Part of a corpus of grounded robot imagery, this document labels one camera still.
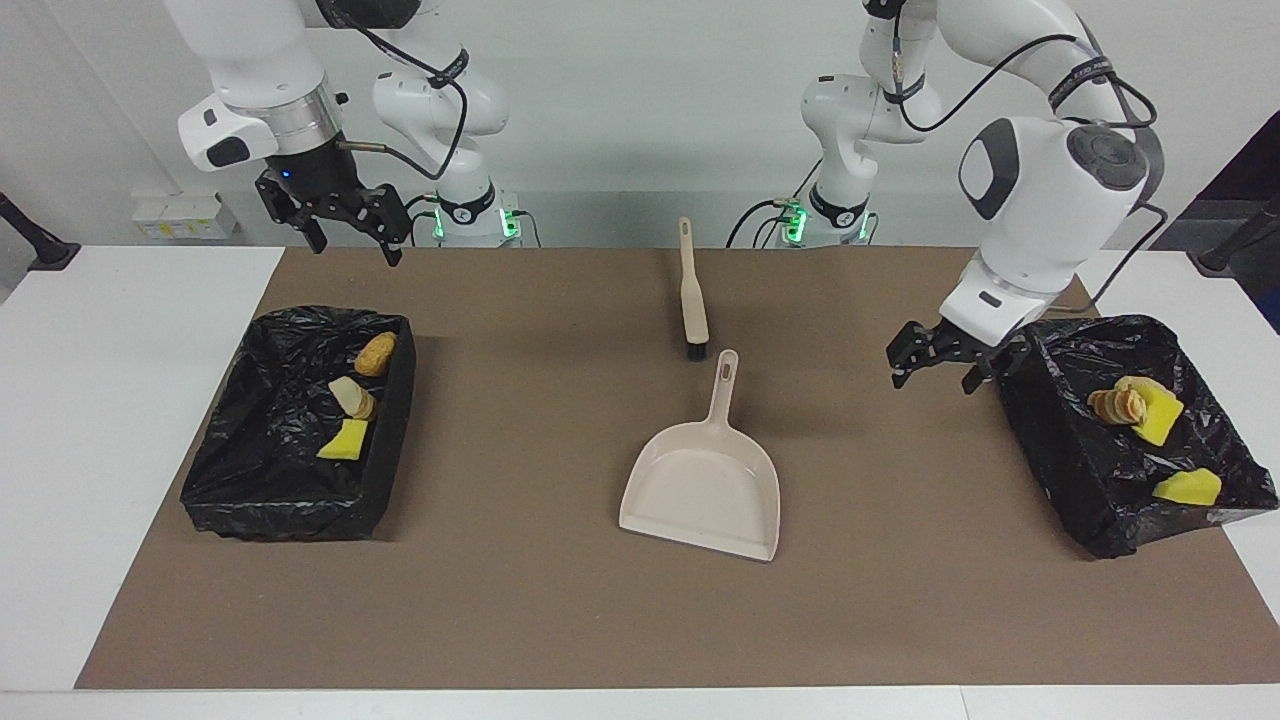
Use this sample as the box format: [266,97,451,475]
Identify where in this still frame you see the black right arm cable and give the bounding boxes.
[335,0,471,183]

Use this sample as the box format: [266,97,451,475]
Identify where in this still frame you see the black stand pole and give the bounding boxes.
[0,192,81,273]
[1187,195,1280,279]

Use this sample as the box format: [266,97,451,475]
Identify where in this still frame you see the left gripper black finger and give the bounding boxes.
[961,336,1032,395]
[885,320,942,390]

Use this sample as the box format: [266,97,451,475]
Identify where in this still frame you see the yellow sponge with green side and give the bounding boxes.
[317,418,369,461]

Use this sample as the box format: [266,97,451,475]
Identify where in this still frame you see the notched yellow sponge piece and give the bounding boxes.
[1132,388,1185,447]

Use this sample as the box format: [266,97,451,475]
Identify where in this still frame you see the bin with black trash bag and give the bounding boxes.
[180,306,417,542]
[995,315,1280,559]

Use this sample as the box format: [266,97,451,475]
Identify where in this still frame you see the golden croissant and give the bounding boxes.
[1088,388,1148,426]

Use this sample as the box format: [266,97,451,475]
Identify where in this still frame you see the white wall socket box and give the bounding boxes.
[130,192,241,241]

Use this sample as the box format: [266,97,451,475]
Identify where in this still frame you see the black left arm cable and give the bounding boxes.
[890,0,1169,311]

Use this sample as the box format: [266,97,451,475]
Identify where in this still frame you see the black base power cable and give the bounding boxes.
[400,193,441,248]

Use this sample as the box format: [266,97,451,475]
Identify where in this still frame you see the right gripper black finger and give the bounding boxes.
[343,184,413,268]
[254,170,329,255]

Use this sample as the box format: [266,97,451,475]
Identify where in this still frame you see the brown table mat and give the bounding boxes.
[75,247,1280,691]

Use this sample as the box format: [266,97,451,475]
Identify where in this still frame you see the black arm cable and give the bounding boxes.
[335,0,471,183]
[890,0,1169,311]

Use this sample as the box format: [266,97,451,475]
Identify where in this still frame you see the orange striped bread roll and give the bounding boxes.
[329,376,377,420]

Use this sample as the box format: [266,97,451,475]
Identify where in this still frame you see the beige plastic dustpan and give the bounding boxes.
[618,349,782,563]

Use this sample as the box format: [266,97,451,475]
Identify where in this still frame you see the beige hand brush black bristles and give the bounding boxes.
[678,217,710,362]

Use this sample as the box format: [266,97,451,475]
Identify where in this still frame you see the brown oval bread roll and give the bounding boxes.
[354,331,398,378]

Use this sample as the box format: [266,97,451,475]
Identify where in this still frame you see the dark background panel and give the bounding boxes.
[1150,110,1280,336]

